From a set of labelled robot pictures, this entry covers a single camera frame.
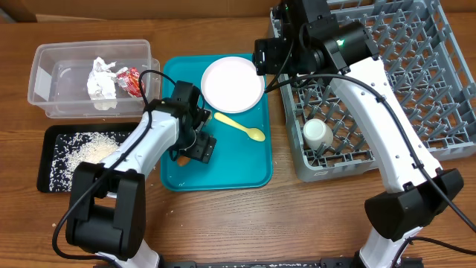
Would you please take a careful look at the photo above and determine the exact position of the red snack wrapper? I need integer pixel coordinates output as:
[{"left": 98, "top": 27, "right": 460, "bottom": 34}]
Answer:
[{"left": 115, "top": 67, "right": 142, "bottom": 98}]

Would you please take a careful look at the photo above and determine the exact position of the white rice pile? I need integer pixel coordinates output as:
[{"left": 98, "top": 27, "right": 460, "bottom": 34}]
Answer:
[{"left": 48, "top": 132, "right": 120, "bottom": 192}]

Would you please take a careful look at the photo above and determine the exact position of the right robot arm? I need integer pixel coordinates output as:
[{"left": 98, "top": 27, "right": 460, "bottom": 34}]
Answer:
[{"left": 252, "top": 20, "right": 464, "bottom": 267}]

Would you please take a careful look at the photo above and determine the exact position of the white plastic cup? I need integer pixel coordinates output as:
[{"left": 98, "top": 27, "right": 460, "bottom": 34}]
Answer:
[{"left": 303, "top": 118, "right": 333, "bottom": 150}]

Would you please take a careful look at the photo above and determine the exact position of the black plastic tray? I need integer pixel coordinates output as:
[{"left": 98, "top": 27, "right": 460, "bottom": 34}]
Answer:
[{"left": 37, "top": 123, "right": 137, "bottom": 193}]

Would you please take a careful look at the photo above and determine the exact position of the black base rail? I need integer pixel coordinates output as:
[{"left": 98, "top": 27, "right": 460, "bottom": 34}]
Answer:
[{"left": 159, "top": 257, "right": 353, "bottom": 268}]

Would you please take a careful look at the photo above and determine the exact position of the clear plastic bin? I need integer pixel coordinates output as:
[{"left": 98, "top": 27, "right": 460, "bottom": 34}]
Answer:
[{"left": 28, "top": 39, "right": 160, "bottom": 118}]

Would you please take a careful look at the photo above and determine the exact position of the orange carrot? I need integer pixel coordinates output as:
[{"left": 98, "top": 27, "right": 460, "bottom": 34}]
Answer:
[{"left": 176, "top": 156, "right": 190, "bottom": 167}]

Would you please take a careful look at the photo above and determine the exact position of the white tissue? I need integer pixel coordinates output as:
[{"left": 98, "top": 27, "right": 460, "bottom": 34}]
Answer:
[{"left": 86, "top": 57, "right": 118, "bottom": 111}]

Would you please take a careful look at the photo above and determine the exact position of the large pink plate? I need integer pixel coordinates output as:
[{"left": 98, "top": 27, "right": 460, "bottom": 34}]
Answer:
[{"left": 201, "top": 56, "right": 265, "bottom": 114}]

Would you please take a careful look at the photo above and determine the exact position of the yellow plastic spoon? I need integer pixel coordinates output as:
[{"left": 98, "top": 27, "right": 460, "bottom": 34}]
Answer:
[{"left": 214, "top": 112, "right": 266, "bottom": 142}]

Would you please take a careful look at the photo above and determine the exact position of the teal serving tray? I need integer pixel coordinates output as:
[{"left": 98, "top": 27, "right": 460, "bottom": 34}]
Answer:
[{"left": 159, "top": 53, "right": 274, "bottom": 192}]

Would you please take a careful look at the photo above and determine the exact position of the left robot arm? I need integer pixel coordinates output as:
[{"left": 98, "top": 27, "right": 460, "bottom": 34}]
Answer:
[{"left": 59, "top": 97, "right": 216, "bottom": 267}]

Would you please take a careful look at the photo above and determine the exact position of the grey dishwasher rack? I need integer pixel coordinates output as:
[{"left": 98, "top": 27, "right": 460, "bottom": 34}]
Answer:
[{"left": 280, "top": 0, "right": 475, "bottom": 182}]

